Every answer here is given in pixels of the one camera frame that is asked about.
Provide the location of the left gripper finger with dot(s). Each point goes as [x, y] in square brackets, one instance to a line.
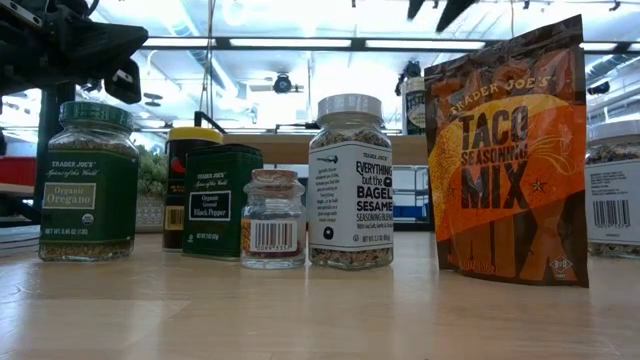
[110, 45]

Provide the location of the tan-lid seasoning jar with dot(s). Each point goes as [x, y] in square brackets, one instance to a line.
[415, 110]

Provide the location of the yellow-lid onion spice bottle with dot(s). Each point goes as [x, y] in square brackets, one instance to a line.
[175, 165]

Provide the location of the green-lid oregano glass jar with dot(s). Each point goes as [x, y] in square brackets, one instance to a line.
[90, 200]

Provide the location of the orange taco seasoning pouch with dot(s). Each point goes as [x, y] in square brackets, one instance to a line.
[505, 175]

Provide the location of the green black pepper tin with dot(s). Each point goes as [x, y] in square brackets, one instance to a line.
[215, 200]

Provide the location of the white-lid bagel seasoning jar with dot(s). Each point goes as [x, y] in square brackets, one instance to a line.
[350, 200]
[615, 200]

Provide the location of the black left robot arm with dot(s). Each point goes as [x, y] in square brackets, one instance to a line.
[20, 60]

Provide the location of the black mounted device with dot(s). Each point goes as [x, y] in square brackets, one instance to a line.
[411, 69]

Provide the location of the red storage bin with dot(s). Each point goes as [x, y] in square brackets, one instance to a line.
[17, 172]

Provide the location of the green plant in patterned pot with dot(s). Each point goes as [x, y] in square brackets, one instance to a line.
[152, 175]

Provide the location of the small cork-stoppered glass jar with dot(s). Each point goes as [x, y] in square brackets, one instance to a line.
[272, 235]

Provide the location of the black hanging camera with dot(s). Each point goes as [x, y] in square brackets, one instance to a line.
[282, 83]

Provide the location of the wooden shelf with black frame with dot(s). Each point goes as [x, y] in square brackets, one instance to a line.
[285, 150]

